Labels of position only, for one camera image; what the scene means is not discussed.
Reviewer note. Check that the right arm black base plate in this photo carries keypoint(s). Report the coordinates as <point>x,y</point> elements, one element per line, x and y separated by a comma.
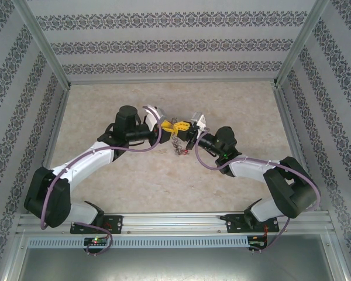
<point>234,224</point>

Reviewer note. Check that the aluminium side rail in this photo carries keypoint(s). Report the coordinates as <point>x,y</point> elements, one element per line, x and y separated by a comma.
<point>54,131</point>
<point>286,117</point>

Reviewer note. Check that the aluminium frame post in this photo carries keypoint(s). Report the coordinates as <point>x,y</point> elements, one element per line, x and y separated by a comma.
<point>302,44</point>
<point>41,44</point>

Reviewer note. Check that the aluminium frame leg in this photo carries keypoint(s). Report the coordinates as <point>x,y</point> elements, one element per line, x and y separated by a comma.
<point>337,257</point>
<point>11,257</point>

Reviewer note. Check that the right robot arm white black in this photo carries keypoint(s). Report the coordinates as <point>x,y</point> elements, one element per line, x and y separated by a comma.
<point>251,169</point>

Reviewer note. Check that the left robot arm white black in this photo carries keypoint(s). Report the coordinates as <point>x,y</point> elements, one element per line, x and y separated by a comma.
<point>87,165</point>

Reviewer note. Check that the aluminium mounting rail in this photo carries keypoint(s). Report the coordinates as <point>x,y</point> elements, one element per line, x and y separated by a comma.
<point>169,224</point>

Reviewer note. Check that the grey metal sheet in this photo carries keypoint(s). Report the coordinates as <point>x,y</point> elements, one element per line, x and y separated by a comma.
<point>175,266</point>

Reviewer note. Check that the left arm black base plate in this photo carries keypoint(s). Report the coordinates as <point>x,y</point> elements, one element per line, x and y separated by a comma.
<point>117,224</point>

